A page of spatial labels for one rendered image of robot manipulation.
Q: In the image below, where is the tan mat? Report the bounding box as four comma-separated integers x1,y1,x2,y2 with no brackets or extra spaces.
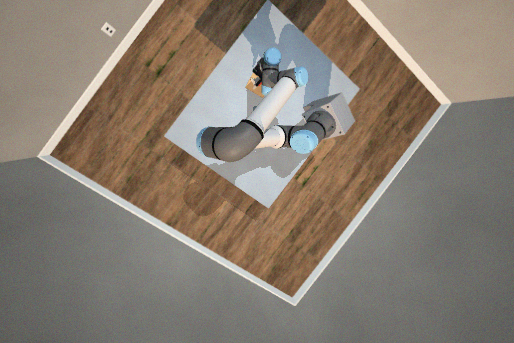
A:
245,73,264,98

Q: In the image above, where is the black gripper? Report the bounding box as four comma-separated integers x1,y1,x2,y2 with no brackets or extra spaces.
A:
251,58,262,89

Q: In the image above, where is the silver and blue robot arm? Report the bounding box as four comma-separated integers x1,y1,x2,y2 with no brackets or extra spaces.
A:
196,48,336,162

